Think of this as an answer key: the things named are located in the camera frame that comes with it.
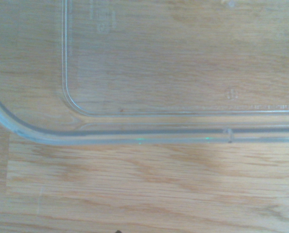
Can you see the clear plastic rectangular container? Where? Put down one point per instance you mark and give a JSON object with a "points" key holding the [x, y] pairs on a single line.
{"points": [[158, 60]]}

